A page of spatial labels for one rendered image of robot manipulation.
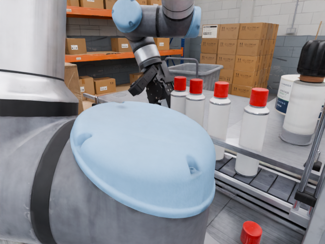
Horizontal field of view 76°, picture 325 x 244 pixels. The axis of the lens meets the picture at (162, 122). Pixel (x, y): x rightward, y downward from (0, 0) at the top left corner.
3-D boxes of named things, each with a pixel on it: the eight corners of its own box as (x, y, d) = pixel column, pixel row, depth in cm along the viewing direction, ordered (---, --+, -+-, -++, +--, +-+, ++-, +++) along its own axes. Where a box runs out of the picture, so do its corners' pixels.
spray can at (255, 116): (259, 171, 51) (277, 88, 43) (252, 180, 48) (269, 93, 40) (239, 162, 54) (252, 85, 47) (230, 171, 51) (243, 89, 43)
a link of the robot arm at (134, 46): (115, 16, 61) (124, 27, 69) (129, 51, 61) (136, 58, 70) (140, 4, 60) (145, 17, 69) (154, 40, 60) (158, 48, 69)
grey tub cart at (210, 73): (184, 109, 367) (186, 52, 330) (219, 115, 337) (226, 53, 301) (157, 127, 296) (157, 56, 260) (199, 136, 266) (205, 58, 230)
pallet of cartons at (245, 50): (267, 99, 420) (283, 23, 368) (251, 109, 365) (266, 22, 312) (214, 90, 497) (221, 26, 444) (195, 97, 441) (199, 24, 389)
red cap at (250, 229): (239, 231, 41) (241, 218, 40) (257, 234, 40) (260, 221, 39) (241, 246, 38) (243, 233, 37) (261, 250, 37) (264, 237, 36)
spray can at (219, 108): (227, 156, 57) (237, 82, 50) (217, 164, 54) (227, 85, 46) (210, 149, 61) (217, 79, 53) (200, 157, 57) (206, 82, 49)
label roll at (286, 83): (337, 121, 81) (350, 84, 75) (281, 117, 85) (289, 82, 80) (316, 106, 99) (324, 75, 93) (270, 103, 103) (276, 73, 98)
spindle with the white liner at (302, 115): (314, 138, 67) (344, 39, 56) (308, 148, 61) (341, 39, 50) (283, 130, 73) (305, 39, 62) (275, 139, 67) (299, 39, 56)
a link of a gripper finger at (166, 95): (177, 108, 62) (166, 81, 61) (173, 110, 61) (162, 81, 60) (166, 113, 65) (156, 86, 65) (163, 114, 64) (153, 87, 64)
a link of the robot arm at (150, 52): (142, 44, 60) (128, 57, 66) (149, 59, 60) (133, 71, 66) (160, 43, 65) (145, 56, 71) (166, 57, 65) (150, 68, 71)
